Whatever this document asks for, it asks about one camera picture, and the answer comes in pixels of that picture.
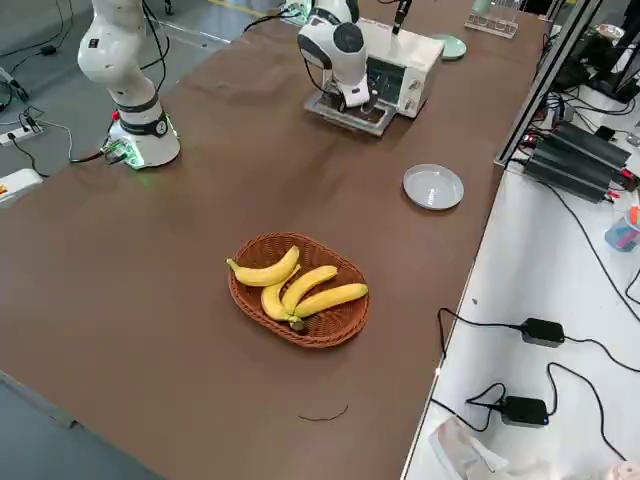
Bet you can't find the white countertop oven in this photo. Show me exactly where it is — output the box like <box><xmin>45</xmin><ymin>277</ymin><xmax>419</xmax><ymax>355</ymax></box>
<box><xmin>303</xmin><ymin>17</ymin><xmax>447</xmax><ymax>141</ymax></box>

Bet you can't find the pale green round plate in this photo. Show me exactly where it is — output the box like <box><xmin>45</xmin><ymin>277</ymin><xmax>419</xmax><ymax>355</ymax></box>
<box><xmin>430</xmin><ymin>33</ymin><xmax>469</xmax><ymax>62</ymax></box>

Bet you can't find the clear acrylic shelf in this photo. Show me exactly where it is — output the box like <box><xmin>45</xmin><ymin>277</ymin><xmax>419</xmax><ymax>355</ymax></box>
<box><xmin>463</xmin><ymin>0</ymin><xmax>519</xmax><ymax>40</ymax></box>

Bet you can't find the pale grey round plate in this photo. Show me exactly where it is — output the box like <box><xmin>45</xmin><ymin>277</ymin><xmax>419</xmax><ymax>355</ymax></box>
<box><xmin>402</xmin><ymin>163</ymin><xmax>466</xmax><ymax>213</ymax></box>

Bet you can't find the yellow banana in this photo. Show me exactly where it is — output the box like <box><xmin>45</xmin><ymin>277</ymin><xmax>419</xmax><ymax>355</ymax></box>
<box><xmin>281</xmin><ymin>265</ymin><xmax>339</xmax><ymax>314</ymax></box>
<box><xmin>225</xmin><ymin>245</ymin><xmax>302</xmax><ymax>288</ymax></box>
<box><xmin>293</xmin><ymin>282</ymin><xmax>370</xmax><ymax>320</ymax></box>
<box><xmin>260</xmin><ymin>264</ymin><xmax>302</xmax><ymax>324</ymax></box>

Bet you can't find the black finned power supply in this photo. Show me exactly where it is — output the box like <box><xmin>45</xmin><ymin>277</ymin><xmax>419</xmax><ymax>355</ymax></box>
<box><xmin>537</xmin><ymin>121</ymin><xmax>633</xmax><ymax>171</ymax></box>
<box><xmin>523</xmin><ymin>144</ymin><xmax>627</xmax><ymax>204</ymax></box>

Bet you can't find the brown woven oval basket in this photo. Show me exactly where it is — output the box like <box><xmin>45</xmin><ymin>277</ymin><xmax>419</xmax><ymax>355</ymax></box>
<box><xmin>227</xmin><ymin>230</ymin><xmax>372</xmax><ymax>350</ymax></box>

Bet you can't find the black power adapter brick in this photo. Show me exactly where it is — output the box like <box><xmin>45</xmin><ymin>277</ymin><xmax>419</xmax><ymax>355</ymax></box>
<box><xmin>501</xmin><ymin>395</ymin><xmax>550</xmax><ymax>429</ymax></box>
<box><xmin>520</xmin><ymin>317</ymin><xmax>567</xmax><ymax>347</ymax></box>

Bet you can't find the white power strip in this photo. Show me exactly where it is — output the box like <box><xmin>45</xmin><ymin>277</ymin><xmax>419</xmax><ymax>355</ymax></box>
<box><xmin>0</xmin><ymin>124</ymin><xmax>47</xmax><ymax>147</ymax></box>

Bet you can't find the thin dark twig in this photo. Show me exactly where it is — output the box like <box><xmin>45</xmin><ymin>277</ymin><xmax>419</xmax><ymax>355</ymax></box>
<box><xmin>297</xmin><ymin>403</ymin><xmax>350</xmax><ymax>422</ymax></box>

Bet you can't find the white control box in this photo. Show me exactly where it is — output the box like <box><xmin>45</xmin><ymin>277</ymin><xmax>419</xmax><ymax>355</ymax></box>
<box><xmin>0</xmin><ymin>168</ymin><xmax>44</xmax><ymax>209</ymax></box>

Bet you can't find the crumpled clear plastic bag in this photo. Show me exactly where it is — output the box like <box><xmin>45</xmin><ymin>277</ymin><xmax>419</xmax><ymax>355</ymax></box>
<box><xmin>428</xmin><ymin>416</ymin><xmax>509</xmax><ymax>475</ymax></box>

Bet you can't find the aluminium frame post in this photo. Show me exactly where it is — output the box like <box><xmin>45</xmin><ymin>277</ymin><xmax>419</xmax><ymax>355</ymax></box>
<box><xmin>493</xmin><ymin>0</ymin><xmax>604</xmax><ymax>167</ymax></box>

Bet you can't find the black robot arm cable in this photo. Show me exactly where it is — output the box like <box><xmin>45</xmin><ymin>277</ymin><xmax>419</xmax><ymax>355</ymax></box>
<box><xmin>141</xmin><ymin>0</ymin><xmax>171</xmax><ymax>101</ymax></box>

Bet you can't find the black adapter cord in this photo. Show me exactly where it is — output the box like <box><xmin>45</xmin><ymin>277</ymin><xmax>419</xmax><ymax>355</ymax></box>
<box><xmin>465</xmin><ymin>382</ymin><xmax>507</xmax><ymax>433</ymax></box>
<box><xmin>545</xmin><ymin>361</ymin><xmax>629</xmax><ymax>462</ymax></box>
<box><xmin>563</xmin><ymin>336</ymin><xmax>640</xmax><ymax>374</ymax></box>
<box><xmin>437</xmin><ymin>306</ymin><xmax>525</xmax><ymax>362</ymax></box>

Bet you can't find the long black power cable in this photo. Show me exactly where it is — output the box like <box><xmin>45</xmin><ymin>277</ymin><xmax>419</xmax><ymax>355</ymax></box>
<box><xmin>547</xmin><ymin>182</ymin><xmax>640</xmax><ymax>324</ymax></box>

